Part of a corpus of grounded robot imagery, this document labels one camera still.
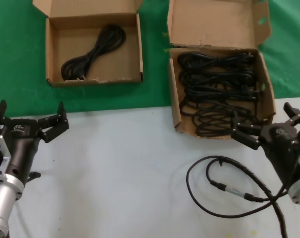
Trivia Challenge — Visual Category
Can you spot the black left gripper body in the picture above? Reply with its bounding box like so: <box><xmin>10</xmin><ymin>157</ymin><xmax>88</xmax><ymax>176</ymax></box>
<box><xmin>0</xmin><ymin>118</ymin><xmax>46</xmax><ymax>184</ymax></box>

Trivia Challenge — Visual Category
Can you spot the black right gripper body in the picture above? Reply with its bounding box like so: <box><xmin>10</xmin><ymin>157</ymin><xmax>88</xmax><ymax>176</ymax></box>
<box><xmin>259</xmin><ymin>122</ymin><xmax>300</xmax><ymax>187</ymax></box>

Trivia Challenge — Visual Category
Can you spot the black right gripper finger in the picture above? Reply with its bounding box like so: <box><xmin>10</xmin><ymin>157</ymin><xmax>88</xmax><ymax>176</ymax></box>
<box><xmin>230</xmin><ymin>111</ymin><xmax>267</xmax><ymax>151</ymax></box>
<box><xmin>283</xmin><ymin>102</ymin><xmax>300</xmax><ymax>130</ymax></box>

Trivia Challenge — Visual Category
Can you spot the looped black power cable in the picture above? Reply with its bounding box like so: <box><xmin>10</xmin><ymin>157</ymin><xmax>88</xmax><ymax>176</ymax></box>
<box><xmin>60</xmin><ymin>23</ymin><xmax>127</xmax><ymax>82</ymax></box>

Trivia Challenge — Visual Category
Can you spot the shallow brown cardboard box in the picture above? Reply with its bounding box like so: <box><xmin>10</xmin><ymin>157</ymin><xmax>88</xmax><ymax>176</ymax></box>
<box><xmin>32</xmin><ymin>0</ymin><xmax>145</xmax><ymax>88</ymax></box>

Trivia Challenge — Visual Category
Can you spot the torn brown cardboard box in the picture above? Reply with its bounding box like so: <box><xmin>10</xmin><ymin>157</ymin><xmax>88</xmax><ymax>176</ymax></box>
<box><xmin>166</xmin><ymin>0</ymin><xmax>277</xmax><ymax>141</ymax></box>

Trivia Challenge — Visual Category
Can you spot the small black knob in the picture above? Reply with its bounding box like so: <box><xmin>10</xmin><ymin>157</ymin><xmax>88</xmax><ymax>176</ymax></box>
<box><xmin>25</xmin><ymin>171</ymin><xmax>42</xmax><ymax>183</ymax></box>

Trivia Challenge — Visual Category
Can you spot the green cloth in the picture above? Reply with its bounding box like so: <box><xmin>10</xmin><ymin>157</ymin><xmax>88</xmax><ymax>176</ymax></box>
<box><xmin>0</xmin><ymin>0</ymin><xmax>300</xmax><ymax>117</ymax></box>

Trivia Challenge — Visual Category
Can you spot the black robot cable with connector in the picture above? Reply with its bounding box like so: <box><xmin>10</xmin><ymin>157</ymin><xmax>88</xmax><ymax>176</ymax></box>
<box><xmin>186</xmin><ymin>155</ymin><xmax>299</xmax><ymax>238</ymax></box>

